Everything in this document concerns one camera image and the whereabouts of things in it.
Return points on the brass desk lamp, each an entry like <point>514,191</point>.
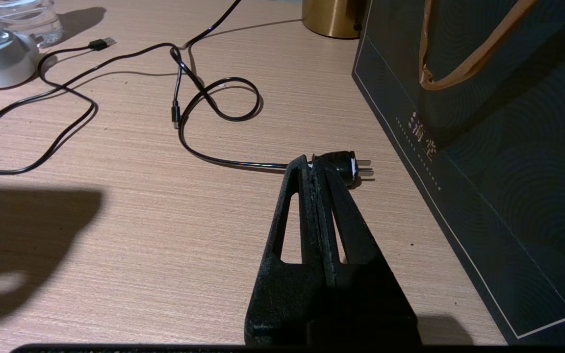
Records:
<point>331,19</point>

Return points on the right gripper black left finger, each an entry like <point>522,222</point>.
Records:
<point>287,294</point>

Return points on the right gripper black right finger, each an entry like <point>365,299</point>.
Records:
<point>371,304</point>

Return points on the dark gift bag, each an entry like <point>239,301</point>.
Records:
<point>508,196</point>

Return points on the water bottle red cap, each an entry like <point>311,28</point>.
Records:
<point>27,19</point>

